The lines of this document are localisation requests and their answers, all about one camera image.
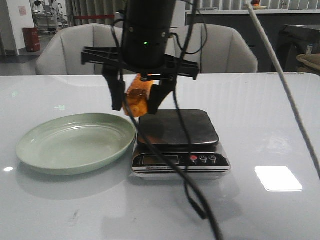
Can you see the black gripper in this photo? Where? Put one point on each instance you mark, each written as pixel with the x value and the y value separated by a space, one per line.
pixel 109 58

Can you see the orange corn cob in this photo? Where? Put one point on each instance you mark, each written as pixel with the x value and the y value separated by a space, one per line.
pixel 138 95

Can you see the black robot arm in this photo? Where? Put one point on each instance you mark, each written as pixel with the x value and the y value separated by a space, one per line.
pixel 145 34

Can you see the black silver electronic scale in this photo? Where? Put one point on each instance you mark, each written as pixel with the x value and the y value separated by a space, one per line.
pixel 187 138

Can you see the left grey armchair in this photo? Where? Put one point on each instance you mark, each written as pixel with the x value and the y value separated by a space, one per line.
pixel 63 55

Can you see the grey armchair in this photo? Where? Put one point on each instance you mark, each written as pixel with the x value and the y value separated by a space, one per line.
pixel 220 49
pixel 63 55

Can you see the light green plate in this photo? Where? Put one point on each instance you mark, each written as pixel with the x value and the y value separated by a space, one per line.
pixel 76 144

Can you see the right grey armchair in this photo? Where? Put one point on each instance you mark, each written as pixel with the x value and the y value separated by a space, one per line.
pixel 220 49

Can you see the red bin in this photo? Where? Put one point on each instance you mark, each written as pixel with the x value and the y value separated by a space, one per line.
pixel 31 39

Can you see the fruit bowl on counter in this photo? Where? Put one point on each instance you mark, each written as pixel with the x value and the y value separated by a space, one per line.
pixel 256 5

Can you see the grey counter with white top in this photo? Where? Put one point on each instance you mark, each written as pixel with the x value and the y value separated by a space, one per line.
pixel 272 22

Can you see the dark appliance at right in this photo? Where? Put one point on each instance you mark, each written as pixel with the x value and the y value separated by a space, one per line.
pixel 294 40

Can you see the beige cushion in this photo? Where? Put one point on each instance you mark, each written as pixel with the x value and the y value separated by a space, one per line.
pixel 309 63

